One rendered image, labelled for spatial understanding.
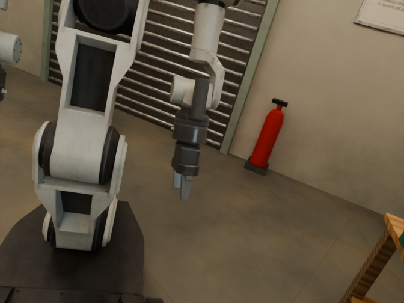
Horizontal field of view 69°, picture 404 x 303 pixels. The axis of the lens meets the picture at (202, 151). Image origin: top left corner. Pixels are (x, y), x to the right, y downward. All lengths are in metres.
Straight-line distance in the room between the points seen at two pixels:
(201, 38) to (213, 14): 0.06
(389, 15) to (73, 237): 2.27
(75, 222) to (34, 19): 2.96
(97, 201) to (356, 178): 2.18
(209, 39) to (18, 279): 0.85
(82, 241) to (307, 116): 1.95
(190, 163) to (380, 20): 1.97
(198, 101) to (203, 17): 0.20
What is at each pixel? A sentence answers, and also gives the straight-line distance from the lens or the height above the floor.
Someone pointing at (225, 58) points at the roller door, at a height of 0.77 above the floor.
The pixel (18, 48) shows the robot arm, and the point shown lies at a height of 0.80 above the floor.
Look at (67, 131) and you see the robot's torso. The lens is 0.69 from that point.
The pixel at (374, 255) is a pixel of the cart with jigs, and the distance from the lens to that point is 1.29.
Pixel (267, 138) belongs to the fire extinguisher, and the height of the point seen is 0.30.
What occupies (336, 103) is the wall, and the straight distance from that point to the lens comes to 2.47.
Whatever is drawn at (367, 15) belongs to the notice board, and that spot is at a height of 1.31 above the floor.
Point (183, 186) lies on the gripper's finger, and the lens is 0.71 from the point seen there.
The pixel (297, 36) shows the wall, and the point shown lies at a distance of 2.45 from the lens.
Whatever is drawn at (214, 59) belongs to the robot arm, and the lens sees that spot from 0.73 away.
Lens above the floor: 0.95
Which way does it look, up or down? 22 degrees down
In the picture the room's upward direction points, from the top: 17 degrees clockwise
